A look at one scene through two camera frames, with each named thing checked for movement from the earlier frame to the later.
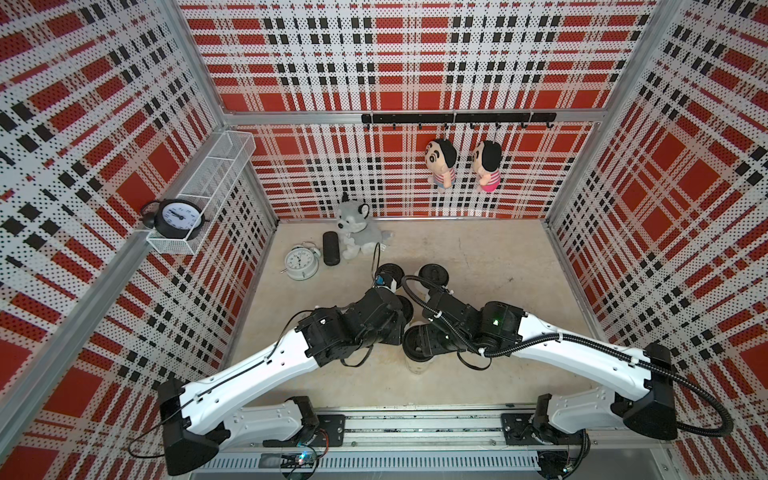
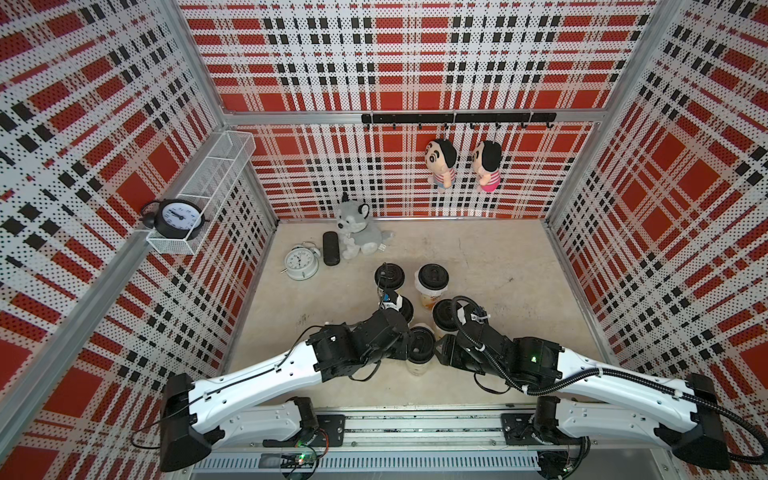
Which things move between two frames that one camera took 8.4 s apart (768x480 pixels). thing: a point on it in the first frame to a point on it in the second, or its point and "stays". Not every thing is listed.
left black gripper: x=396 y=329 to x=402 y=351
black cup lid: x=419 y=342 stays
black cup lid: x=407 y=307 stays
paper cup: x=418 y=367 stays
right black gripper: x=438 y=349 to x=450 y=355
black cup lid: x=434 y=272 stays
